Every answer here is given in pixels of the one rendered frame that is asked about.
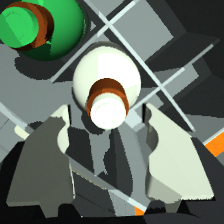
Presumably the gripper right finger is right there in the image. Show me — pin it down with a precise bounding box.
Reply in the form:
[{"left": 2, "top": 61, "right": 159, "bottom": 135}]
[{"left": 142, "top": 102, "right": 224, "bottom": 224}]

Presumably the white bottle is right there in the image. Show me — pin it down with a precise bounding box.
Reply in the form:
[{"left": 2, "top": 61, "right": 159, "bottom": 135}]
[{"left": 72, "top": 41, "right": 141, "bottom": 129}]

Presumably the green bottle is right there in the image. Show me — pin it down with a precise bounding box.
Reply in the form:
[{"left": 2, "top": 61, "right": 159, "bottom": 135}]
[{"left": 0, "top": 0, "right": 89, "bottom": 62}]

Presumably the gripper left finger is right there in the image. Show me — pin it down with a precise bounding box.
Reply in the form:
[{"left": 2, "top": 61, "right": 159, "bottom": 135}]
[{"left": 0, "top": 104, "right": 75, "bottom": 224}]

